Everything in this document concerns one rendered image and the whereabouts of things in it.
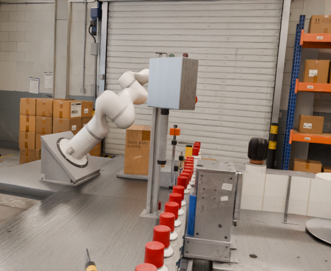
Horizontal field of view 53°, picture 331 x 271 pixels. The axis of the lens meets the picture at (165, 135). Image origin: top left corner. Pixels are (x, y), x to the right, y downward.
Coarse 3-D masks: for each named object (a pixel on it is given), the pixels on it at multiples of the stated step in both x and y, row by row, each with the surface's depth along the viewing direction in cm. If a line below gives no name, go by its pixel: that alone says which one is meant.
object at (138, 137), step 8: (128, 128) 203; (136, 128) 205; (144, 128) 208; (128, 136) 198; (136, 136) 198; (144, 136) 198; (128, 144) 198; (136, 144) 198; (144, 144) 198; (128, 152) 199; (136, 152) 199; (144, 152) 199; (128, 160) 200; (136, 160) 200; (144, 160) 200; (128, 168) 200; (136, 168) 200; (144, 168) 200
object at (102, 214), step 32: (64, 192) 164; (96, 192) 167; (128, 192) 170; (160, 192) 174; (32, 224) 124; (64, 224) 126; (96, 224) 128; (128, 224) 130; (0, 256) 100; (32, 256) 101; (64, 256) 102; (96, 256) 103; (128, 256) 104
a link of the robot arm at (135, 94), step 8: (136, 80) 215; (128, 88) 201; (136, 88) 212; (120, 96) 193; (128, 96) 192; (136, 96) 203; (144, 96) 211; (128, 104) 188; (136, 104) 214; (120, 112) 176; (128, 112) 178; (112, 120) 179; (120, 120) 177; (128, 120) 178
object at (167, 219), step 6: (162, 216) 71; (168, 216) 71; (174, 216) 71; (162, 222) 71; (168, 222) 70; (174, 222) 72; (174, 234) 71; (174, 240) 70; (174, 246) 71; (174, 252) 71; (174, 258) 71; (174, 264) 72; (174, 270) 72
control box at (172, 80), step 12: (156, 60) 127; (168, 60) 123; (180, 60) 119; (192, 60) 122; (156, 72) 127; (168, 72) 123; (180, 72) 119; (192, 72) 123; (156, 84) 128; (168, 84) 123; (180, 84) 120; (192, 84) 124; (156, 96) 128; (168, 96) 124; (180, 96) 120; (192, 96) 125; (168, 108) 124; (180, 108) 121; (192, 108) 126
